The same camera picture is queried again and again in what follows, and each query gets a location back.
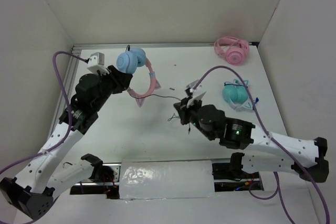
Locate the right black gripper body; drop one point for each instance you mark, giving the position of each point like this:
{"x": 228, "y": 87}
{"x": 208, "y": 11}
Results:
{"x": 192, "y": 109}

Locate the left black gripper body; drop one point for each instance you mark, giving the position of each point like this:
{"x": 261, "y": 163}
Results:
{"x": 107, "y": 87}

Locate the blue pink cat-ear headphones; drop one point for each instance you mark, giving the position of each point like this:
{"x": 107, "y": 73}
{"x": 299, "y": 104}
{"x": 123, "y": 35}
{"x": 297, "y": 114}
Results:
{"x": 128, "y": 62}

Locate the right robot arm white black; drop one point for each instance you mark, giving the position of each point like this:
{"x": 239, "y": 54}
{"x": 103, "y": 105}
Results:
{"x": 256, "y": 150}

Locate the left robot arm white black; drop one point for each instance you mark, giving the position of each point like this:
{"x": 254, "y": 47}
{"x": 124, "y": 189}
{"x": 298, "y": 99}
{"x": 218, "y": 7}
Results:
{"x": 34, "y": 190}

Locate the teal white cat-ear headphones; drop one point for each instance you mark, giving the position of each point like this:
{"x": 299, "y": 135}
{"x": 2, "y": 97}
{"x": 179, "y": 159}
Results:
{"x": 235, "y": 94}

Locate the white sheet over base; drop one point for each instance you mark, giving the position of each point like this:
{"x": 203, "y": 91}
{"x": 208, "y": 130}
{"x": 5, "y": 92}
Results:
{"x": 166, "y": 180}

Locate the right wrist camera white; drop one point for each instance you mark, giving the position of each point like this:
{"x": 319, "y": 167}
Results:
{"x": 194, "y": 93}

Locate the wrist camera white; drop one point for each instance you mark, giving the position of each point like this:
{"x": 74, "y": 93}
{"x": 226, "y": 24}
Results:
{"x": 96, "y": 64}
{"x": 194, "y": 93}

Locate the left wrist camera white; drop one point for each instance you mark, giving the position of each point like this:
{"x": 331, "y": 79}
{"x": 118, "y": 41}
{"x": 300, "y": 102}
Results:
{"x": 96, "y": 64}

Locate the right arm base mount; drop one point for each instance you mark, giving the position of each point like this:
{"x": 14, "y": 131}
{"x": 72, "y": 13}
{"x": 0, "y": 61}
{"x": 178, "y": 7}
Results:
{"x": 228, "y": 175}

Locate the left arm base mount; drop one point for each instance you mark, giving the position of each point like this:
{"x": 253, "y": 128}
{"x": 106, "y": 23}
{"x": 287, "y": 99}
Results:
{"x": 107, "y": 184}

